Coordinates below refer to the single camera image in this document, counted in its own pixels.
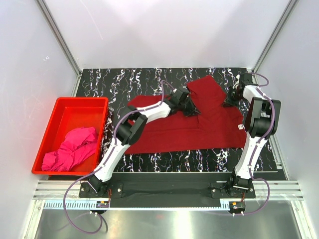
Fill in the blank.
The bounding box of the dark red t shirt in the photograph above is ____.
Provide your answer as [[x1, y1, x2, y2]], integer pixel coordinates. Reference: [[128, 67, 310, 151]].
[[125, 75, 246, 154]]

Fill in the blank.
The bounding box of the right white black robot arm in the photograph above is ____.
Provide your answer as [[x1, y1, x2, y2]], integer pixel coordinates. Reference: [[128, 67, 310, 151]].
[[223, 80, 281, 198]]

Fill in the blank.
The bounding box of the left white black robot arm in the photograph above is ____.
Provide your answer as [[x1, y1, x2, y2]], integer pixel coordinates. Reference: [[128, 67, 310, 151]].
[[88, 96, 200, 197]]

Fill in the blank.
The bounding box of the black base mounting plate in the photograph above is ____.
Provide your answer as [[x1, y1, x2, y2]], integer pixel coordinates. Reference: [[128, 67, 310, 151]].
[[79, 172, 256, 210]]

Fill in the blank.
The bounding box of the pink t shirt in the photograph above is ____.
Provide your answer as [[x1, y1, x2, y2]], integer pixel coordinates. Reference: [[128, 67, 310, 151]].
[[41, 127, 98, 172]]

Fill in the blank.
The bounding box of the red plastic bin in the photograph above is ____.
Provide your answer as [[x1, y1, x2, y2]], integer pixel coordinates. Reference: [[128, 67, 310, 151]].
[[31, 97, 108, 176]]

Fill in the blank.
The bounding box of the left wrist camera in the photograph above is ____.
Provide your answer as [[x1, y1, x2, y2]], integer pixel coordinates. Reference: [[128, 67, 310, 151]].
[[170, 87, 190, 104]]

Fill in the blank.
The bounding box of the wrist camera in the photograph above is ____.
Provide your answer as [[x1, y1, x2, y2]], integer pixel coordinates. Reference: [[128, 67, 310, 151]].
[[236, 73, 255, 87], [170, 87, 190, 104]]

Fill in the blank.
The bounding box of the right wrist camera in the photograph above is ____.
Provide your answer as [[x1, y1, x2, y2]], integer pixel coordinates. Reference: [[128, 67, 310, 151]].
[[236, 73, 255, 87]]

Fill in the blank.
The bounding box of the right aluminium frame post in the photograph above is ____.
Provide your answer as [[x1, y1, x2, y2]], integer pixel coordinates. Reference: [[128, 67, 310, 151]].
[[252, 0, 299, 73]]

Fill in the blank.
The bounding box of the aluminium frame post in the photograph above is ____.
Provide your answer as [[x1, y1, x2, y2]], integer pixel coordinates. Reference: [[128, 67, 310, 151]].
[[252, 0, 299, 73], [35, 0, 82, 77]]

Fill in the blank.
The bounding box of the aluminium rail front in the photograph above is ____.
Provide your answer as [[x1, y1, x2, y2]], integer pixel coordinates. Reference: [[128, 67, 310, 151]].
[[33, 180, 303, 211]]

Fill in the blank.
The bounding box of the left aluminium frame post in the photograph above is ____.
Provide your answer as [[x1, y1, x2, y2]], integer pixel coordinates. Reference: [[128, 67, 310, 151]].
[[35, 0, 82, 77]]

